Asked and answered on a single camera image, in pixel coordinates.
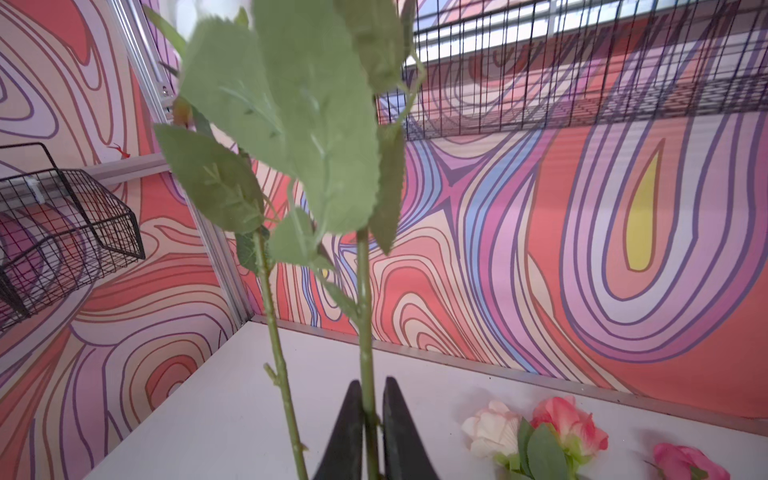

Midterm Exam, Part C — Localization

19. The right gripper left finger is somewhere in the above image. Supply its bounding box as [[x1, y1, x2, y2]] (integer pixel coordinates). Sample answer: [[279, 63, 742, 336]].
[[313, 380, 364, 480]]

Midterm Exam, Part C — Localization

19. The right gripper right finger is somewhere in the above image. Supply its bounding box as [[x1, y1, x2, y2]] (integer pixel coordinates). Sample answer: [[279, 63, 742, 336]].
[[383, 377, 439, 480]]

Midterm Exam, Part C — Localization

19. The small white pink rose spray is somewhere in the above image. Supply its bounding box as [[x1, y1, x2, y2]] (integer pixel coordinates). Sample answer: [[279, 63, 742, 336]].
[[461, 396, 609, 479]]

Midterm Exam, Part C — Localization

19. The single white rosebud stem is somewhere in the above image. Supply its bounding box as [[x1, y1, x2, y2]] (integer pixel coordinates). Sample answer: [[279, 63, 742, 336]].
[[140, 5, 310, 480]]

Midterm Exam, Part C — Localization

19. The magenta rose stem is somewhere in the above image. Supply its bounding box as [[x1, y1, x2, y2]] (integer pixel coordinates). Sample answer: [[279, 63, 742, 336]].
[[177, 1, 420, 479]]

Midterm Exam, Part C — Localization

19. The small pink rosebud stem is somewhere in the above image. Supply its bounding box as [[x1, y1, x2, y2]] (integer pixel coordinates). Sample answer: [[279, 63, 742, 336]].
[[652, 443, 731, 480]]

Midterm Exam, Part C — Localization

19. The black wire basket left wall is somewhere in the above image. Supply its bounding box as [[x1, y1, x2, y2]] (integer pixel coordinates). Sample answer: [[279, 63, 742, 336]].
[[1, 164, 146, 331]]

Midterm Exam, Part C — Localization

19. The black wire basket wall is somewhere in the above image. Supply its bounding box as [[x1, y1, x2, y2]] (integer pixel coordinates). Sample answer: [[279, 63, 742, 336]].
[[377, 1, 767, 140], [1, 164, 146, 331]]

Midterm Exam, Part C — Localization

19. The black wire basket back wall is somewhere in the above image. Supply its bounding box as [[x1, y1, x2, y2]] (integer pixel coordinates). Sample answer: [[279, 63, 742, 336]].
[[377, 1, 767, 140]]

